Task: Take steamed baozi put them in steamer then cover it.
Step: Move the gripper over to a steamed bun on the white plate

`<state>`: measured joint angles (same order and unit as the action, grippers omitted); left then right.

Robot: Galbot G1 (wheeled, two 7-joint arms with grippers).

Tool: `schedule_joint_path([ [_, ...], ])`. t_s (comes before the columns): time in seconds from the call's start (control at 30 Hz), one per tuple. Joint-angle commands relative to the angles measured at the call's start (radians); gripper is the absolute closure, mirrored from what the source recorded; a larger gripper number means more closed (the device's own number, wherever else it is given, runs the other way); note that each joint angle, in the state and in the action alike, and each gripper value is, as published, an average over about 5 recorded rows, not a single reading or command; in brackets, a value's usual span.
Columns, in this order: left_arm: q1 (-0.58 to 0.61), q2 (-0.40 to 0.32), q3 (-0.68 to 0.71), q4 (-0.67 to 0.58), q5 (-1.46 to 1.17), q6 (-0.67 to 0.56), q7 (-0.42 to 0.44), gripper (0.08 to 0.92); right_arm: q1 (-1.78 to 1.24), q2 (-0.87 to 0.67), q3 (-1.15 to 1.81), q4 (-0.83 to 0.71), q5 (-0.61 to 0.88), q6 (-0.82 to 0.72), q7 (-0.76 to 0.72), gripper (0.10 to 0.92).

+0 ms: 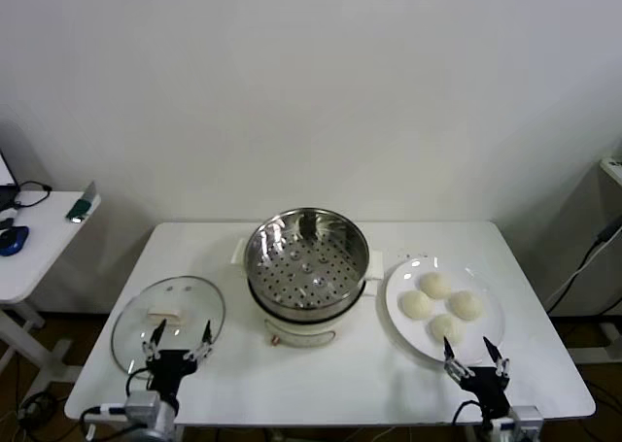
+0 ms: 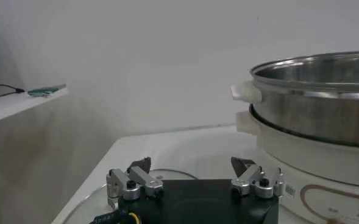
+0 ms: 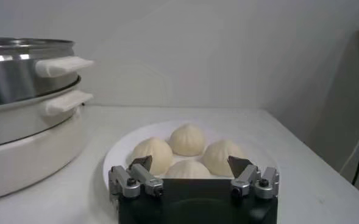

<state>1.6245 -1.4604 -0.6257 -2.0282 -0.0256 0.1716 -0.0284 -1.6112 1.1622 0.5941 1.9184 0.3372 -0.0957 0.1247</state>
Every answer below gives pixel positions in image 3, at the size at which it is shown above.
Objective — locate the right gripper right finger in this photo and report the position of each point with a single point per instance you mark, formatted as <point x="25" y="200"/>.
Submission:
<point x="249" y="178"/>

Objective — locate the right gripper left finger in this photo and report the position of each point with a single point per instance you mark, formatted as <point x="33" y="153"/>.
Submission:
<point x="136" y="179"/>

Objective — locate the white steamed baozi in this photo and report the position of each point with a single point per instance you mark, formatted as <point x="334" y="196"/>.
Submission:
<point x="154" y="152"/>
<point x="220" y="155"/>
<point x="187" y="139"/>
<point x="187" y="170"/>

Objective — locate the white round plate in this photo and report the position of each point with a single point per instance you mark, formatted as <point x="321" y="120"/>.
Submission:
<point x="121" y="152"/>

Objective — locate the white electric cooker pot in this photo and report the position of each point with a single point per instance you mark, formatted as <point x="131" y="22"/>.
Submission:
<point x="30" y="158"/>

